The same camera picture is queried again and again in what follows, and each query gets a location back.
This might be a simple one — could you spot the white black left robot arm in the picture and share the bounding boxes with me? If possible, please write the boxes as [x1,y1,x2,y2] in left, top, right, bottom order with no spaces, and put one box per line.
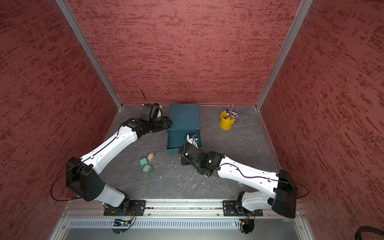
[66,116,172,215]

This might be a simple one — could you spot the right aluminium corner post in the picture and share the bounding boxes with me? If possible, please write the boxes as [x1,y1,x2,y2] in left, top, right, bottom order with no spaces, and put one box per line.
[256,0,313,112]

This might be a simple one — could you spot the teal drawer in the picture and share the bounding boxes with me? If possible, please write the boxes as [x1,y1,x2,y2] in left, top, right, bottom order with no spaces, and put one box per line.
[167,130,202,155]

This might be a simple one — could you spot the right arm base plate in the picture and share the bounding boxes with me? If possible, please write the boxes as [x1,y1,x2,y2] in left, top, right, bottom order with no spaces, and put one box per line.
[222,200,263,217]

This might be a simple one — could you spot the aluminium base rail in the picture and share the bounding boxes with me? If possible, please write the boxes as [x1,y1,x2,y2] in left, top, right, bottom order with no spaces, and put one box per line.
[51,199,314,240]

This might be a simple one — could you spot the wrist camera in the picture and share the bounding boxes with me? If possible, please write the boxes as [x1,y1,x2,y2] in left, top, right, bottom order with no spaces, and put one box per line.
[187,133,198,148]
[139,103,163,123]

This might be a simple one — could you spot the yellow pen cup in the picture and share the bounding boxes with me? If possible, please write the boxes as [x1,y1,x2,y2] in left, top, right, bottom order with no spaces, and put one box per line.
[219,111,236,131]

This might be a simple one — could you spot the aluminium corner post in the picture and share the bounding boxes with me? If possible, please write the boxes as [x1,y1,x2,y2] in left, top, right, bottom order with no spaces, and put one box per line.
[55,0,123,111]
[256,0,313,112]

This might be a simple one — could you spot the teal green plug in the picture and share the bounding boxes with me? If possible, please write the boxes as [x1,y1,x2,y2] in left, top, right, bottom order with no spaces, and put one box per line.
[139,157,148,167]

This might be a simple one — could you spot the black cable corner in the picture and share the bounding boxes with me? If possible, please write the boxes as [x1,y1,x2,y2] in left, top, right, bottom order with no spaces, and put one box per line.
[355,226,384,240]

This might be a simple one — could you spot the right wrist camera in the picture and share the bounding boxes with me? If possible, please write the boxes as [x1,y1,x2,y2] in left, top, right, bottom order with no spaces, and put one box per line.
[187,133,198,148]

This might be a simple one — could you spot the pens in cup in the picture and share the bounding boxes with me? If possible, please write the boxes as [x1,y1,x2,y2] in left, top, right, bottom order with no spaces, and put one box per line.
[225,105,238,120]

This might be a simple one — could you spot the left aluminium corner post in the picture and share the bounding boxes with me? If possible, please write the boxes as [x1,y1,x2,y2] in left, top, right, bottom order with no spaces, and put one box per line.
[55,0,123,111]

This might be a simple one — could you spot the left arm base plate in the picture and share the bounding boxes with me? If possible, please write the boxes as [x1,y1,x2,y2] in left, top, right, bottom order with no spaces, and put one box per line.
[104,200,147,217]

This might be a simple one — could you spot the dark teal drawer cabinet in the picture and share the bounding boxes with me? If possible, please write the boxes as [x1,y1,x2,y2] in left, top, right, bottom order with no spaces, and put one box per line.
[165,103,202,156]

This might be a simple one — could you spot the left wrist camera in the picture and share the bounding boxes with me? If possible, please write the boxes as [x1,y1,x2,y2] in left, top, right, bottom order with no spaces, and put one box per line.
[139,103,163,123]

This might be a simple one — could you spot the pink plug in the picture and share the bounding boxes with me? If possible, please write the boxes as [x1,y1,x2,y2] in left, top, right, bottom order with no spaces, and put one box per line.
[147,151,156,162]

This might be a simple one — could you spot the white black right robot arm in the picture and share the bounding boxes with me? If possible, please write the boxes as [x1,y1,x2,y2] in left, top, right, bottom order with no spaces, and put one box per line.
[179,143,297,219]

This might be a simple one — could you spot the dark green plug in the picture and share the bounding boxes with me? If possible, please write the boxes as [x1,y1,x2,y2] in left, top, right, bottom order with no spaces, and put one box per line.
[143,164,154,174]

